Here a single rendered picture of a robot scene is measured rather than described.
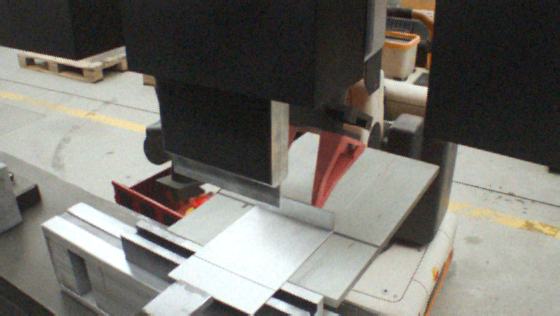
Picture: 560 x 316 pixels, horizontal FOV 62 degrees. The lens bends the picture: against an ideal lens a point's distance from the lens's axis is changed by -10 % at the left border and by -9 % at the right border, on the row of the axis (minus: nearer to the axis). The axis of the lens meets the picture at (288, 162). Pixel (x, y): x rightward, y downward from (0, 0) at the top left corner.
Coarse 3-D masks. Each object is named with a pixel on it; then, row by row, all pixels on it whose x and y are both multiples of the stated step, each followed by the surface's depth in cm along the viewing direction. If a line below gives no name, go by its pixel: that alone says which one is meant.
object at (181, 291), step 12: (168, 288) 39; (180, 288) 39; (192, 288) 39; (156, 300) 38; (168, 300) 38; (180, 300) 38; (192, 300) 38; (204, 300) 38; (144, 312) 36; (156, 312) 36; (168, 312) 36; (180, 312) 37; (192, 312) 37
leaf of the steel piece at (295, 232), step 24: (264, 216) 49; (288, 216) 49; (312, 216) 47; (216, 240) 45; (240, 240) 45; (264, 240) 45; (288, 240) 45; (312, 240) 45; (216, 264) 42; (240, 264) 42; (264, 264) 42; (288, 264) 42
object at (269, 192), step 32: (160, 96) 36; (192, 96) 35; (224, 96) 33; (192, 128) 36; (224, 128) 34; (256, 128) 33; (192, 160) 37; (224, 160) 35; (256, 160) 34; (256, 192) 36
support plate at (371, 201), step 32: (288, 160) 60; (384, 160) 60; (416, 160) 60; (224, 192) 53; (288, 192) 53; (352, 192) 53; (384, 192) 53; (416, 192) 53; (192, 224) 48; (224, 224) 48; (352, 224) 48; (384, 224) 48; (320, 256) 44; (352, 256) 44; (320, 288) 40
